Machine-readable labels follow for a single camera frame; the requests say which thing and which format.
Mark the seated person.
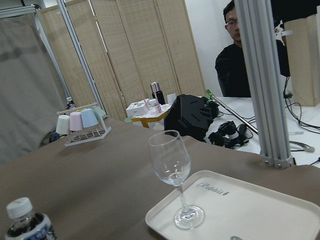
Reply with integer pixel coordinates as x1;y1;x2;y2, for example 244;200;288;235
215;0;251;98

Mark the white cup rack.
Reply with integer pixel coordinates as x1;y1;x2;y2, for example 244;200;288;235
56;102;112;147

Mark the black thermos flask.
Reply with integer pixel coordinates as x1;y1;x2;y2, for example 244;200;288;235
150;82;166;105

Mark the aluminium frame post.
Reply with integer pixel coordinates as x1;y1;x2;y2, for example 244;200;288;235
235;0;294;169

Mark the green cup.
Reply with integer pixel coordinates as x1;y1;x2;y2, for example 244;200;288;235
90;106;105;119

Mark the tea bottle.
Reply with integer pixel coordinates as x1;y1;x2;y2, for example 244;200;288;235
4;197;58;240

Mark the white cup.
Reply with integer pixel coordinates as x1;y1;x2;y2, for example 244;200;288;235
55;115;70;135

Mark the black camera gear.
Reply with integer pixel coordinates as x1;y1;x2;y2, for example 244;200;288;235
208;121;253;149

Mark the cream rabbit tray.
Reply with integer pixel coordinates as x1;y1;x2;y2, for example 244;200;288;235
145;170;320;240

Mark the metal reacher pole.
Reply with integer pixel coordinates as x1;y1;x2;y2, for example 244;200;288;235
205;89;316;153

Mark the bamboo folding screen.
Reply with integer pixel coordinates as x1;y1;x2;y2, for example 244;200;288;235
37;0;206;122

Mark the clear wine glass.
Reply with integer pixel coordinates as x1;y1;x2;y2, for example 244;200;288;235
148;130;205;230

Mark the pink cup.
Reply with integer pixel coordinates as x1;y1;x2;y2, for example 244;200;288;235
69;111;83;131

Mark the blue cup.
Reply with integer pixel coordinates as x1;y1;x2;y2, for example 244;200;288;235
80;108;98;128

